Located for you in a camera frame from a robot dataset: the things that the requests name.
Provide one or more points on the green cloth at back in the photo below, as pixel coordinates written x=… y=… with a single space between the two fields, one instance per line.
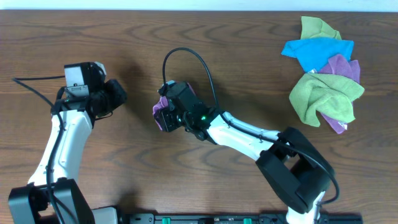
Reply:
x=313 y=27

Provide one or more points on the purple cloth in pile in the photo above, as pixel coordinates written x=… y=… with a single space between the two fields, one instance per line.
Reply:
x=338 y=65

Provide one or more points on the purple microfiber cloth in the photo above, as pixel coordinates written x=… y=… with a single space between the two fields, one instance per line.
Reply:
x=171 y=111

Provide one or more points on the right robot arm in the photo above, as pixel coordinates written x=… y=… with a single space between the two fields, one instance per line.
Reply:
x=296 y=171

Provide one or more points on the green cloth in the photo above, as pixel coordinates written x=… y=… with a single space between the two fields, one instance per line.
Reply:
x=313 y=27
x=328 y=94

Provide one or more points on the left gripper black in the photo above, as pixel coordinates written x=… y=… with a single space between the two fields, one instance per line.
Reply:
x=119 y=93

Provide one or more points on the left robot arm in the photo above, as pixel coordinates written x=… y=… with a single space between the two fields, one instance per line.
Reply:
x=52 y=194

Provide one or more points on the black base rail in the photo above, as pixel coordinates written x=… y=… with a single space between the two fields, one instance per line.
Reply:
x=265 y=218

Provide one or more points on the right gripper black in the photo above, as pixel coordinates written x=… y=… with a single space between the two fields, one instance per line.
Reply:
x=165 y=121

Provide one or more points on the blue microfiber cloth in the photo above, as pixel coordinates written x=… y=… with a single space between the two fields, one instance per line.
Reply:
x=313 y=54

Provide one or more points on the green cloth in front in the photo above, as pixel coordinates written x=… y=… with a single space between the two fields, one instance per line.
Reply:
x=328 y=94

